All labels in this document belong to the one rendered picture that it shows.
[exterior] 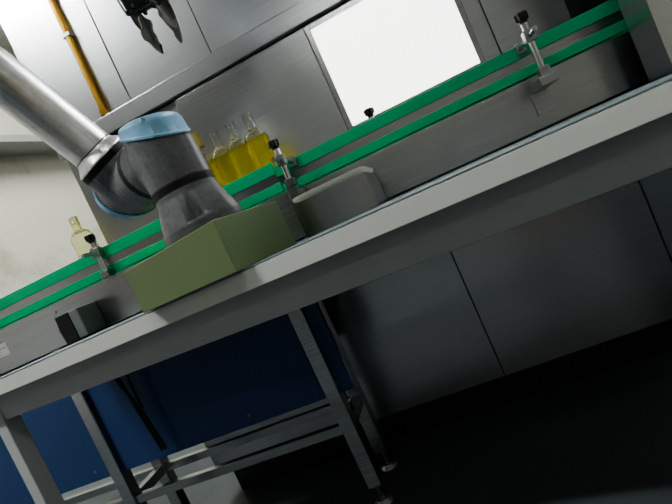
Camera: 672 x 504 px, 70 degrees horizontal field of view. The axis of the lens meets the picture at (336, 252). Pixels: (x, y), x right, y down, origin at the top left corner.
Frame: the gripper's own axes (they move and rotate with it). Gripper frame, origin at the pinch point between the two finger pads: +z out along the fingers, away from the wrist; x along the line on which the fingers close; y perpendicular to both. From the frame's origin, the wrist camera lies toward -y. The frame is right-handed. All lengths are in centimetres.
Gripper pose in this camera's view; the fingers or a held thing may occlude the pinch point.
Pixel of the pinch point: (170, 42)
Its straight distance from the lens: 138.8
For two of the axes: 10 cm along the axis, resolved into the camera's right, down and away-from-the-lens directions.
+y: -0.3, 4.5, -8.9
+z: 4.5, 8.0, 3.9
